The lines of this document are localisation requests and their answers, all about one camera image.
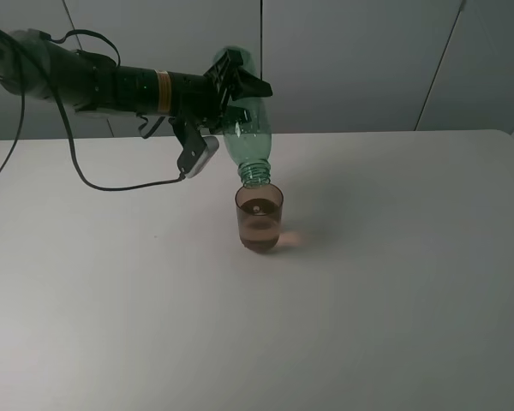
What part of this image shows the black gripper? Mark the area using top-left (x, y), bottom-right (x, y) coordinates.
top-left (169, 48), bottom-right (273, 133)

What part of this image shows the green transparent plastic bottle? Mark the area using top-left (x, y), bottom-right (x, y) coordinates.
top-left (213, 46), bottom-right (272, 188)

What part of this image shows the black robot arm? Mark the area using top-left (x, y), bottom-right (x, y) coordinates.
top-left (0, 29), bottom-right (272, 131)

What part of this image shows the pink translucent plastic cup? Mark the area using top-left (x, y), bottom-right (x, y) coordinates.
top-left (235, 184), bottom-right (284, 253)

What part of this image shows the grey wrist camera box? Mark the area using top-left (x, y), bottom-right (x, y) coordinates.
top-left (173, 122), bottom-right (219, 179)

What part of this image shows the black camera cable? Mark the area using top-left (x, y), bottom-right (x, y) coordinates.
top-left (51, 29), bottom-right (188, 192)

